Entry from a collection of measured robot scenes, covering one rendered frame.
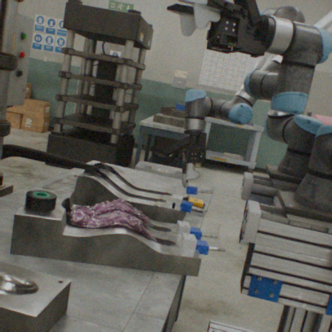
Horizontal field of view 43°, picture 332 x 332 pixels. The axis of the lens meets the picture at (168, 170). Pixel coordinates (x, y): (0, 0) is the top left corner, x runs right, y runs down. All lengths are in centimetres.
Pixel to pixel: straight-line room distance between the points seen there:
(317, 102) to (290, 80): 677
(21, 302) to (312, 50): 77
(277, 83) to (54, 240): 67
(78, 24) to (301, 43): 465
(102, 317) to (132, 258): 26
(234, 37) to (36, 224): 66
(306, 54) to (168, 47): 698
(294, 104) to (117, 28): 449
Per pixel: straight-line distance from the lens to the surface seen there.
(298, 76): 97
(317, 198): 122
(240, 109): 149
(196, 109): 157
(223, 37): 88
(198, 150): 156
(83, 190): 151
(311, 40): 98
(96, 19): 543
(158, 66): 790
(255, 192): 172
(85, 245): 114
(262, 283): 133
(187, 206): 148
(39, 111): 804
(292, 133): 173
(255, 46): 93
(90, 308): 97
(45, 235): 114
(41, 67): 844
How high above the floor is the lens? 130
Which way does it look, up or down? 11 degrees down
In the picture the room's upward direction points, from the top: 11 degrees clockwise
